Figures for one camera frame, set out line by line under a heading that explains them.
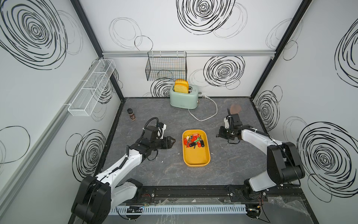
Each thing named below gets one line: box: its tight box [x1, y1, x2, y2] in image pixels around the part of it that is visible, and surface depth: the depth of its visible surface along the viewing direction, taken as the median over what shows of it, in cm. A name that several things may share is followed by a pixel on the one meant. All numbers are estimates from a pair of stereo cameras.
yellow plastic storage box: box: [182, 129, 211, 168], surface depth 89 cm
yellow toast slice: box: [173, 78, 189, 94], surface depth 102 cm
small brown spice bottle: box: [126, 107, 136, 121], surface depth 102 cm
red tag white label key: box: [187, 133, 199, 144], surface depth 96 cm
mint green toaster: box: [169, 85, 200, 110], surface depth 108 cm
